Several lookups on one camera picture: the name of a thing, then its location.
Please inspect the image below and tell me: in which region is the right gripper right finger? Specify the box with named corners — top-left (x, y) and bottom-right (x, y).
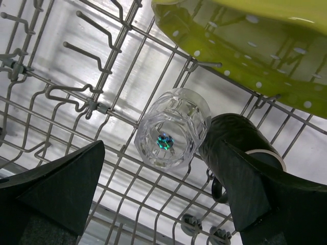
top-left (221, 141), bottom-right (326, 244)

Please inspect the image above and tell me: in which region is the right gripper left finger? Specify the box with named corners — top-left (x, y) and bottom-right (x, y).
top-left (1, 140), bottom-right (105, 244)

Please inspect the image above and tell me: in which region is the dark brown mug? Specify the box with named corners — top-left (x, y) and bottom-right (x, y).
top-left (198, 113), bottom-right (286, 204)

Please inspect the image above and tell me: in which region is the clear drinking glass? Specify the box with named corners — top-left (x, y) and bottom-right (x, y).
top-left (134, 88), bottom-right (212, 170)

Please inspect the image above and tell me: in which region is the green dotted plate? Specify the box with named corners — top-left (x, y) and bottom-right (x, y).
top-left (151, 1), bottom-right (326, 118)

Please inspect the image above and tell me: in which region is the grey wire dish rack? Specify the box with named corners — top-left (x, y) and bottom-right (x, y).
top-left (1, 1), bottom-right (326, 244)

